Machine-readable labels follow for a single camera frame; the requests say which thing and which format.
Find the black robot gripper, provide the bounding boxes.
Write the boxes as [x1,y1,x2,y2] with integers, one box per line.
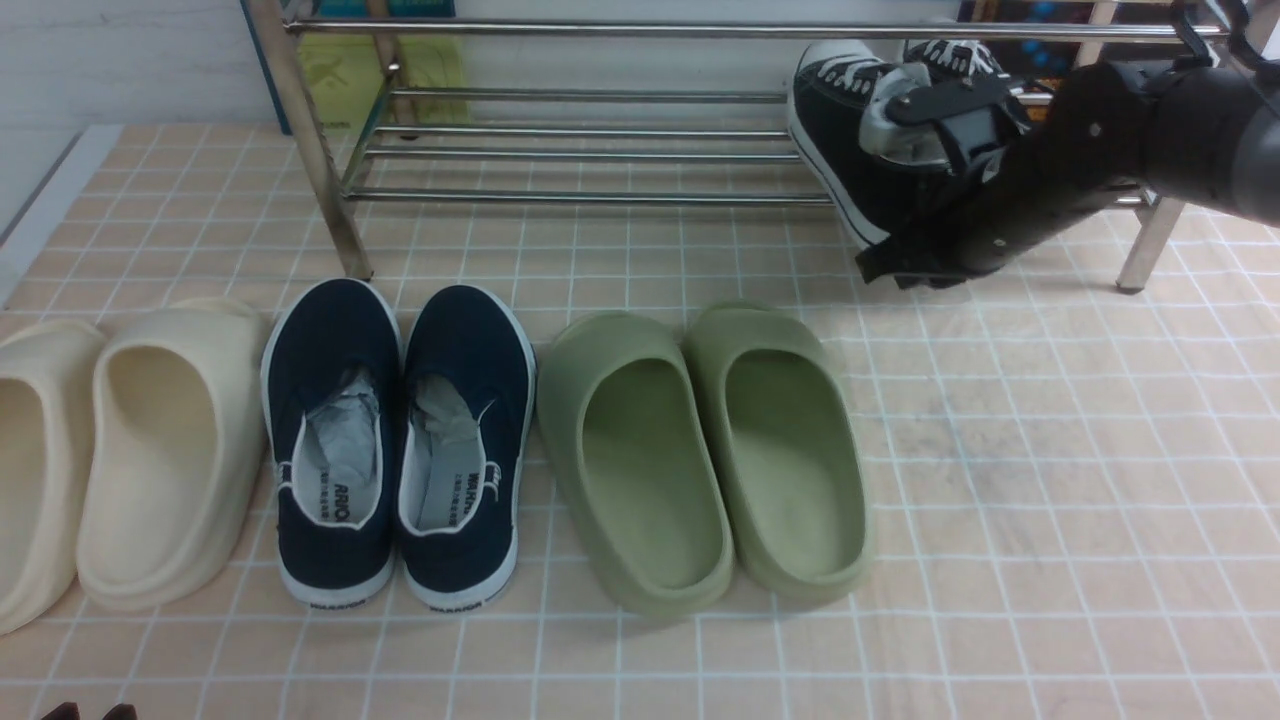
[856,61,1169,290]

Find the green slipper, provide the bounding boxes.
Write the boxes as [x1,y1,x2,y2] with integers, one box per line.
[536,311,735,619]
[682,300,873,605]

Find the steel shoe rack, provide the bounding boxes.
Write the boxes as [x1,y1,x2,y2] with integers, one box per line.
[248,1,1236,293]

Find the black canvas sneaker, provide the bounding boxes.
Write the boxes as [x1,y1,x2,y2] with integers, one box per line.
[902,38,1027,96]
[787,40,950,250]

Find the cream slipper far left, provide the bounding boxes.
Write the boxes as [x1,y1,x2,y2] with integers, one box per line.
[1,320,105,634]

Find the dark object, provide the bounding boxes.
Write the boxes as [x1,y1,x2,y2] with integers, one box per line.
[41,701,81,720]
[102,703,138,720]

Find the green slipper left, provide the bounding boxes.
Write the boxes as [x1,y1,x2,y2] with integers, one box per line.
[536,311,735,619]

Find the green slipper right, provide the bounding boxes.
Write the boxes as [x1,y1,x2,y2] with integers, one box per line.
[682,300,873,605]

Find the navy slip-on shoe right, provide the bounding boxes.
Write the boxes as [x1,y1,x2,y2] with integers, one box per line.
[396,284,536,612]

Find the black image processing book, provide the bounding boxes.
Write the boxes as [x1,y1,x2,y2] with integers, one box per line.
[956,1,1183,78]

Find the cream slipper right one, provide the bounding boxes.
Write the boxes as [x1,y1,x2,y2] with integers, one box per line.
[76,297,268,612]

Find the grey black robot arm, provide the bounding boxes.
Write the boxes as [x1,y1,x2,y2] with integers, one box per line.
[856,1,1279,290]

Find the navy slip-on shoe left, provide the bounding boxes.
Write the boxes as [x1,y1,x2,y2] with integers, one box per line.
[261,278,404,610]

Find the navy slip-on shoe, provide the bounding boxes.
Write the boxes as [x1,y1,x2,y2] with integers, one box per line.
[261,278,404,610]
[396,284,536,612]

